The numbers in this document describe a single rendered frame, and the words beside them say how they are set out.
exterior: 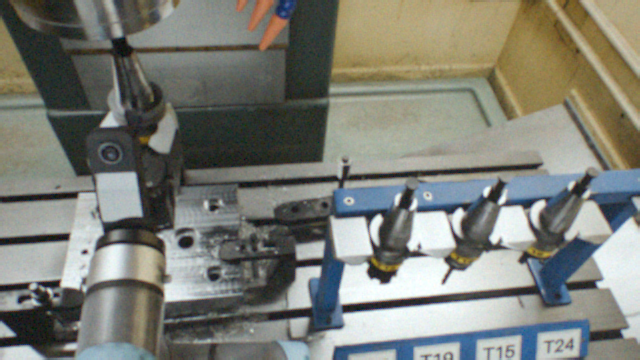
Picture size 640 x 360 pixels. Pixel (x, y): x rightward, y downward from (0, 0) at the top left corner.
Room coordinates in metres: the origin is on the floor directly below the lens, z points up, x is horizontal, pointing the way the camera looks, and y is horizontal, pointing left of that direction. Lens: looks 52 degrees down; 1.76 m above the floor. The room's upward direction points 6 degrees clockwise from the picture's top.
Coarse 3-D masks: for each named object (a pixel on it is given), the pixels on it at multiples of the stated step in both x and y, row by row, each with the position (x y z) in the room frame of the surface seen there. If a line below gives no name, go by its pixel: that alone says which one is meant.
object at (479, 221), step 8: (480, 200) 0.37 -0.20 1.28; (488, 200) 0.36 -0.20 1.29; (504, 200) 0.37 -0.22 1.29; (472, 208) 0.37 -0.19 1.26; (480, 208) 0.36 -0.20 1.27; (488, 208) 0.36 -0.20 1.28; (496, 208) 0.36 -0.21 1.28; (464, 216) 0.37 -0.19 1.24; (472, 216) 0.36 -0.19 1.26; (480, 216) 0.36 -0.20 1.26; (488, 216) 0.36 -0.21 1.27; (496, 216) 0.36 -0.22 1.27; (464, 224) 0.36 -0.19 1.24; (472, 224) 0.36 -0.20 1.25; (480, 224) 0.35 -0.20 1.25; (488, 224) 0.35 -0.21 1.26; (496, 224) 0.36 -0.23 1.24; (464, 232) 0.36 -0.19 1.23; (472, 232) 0.35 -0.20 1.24; (480, 232) 0.35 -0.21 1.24; (488, 232) 0.35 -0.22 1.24
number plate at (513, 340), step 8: (512, 336) 0.34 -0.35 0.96; (520, 336) 0.34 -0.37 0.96; (480, 344) 0.32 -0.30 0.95; (488, 344) 0.32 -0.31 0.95; (496, 344) 0.33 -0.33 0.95; (504, 344) 0.33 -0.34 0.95; (512, 344) 0.33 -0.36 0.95; (480, 352) 0.31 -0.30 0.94; (488, 352) 0.32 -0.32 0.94; (496, 352) 0.32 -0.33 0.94; (504, 352) 0.32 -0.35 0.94; (512, 352) 0.32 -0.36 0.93
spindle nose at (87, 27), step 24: (24, 0) 0.35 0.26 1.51; (48, 0) 0.35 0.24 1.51; (72, 0) 0.35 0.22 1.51; (96, 0) 0.35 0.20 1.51; (120, 0) 0.36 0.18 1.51; (144, 0) 0.38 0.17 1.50; (168, 0) 0.40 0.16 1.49; (48, 24) 0.35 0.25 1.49; (72, 24) 0.35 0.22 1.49; (96, 24) 0.35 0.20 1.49; (120, 24) 0.36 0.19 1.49; (144, 24) 0.37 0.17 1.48
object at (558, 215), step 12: (564, 192) 0.40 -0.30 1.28; (588, 192) 0.39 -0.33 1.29; (552, 204) 0.39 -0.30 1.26; (564, 204) 0.38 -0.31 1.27; (576, 204) 0.38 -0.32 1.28; (540, 216) 0.39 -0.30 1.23; (552, 216) 0.38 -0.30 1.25; (564, 216) 0.38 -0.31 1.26; (576, 216) 0.38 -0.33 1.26; (552, 228) 0.38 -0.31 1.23; (564, 228) 0.37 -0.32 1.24
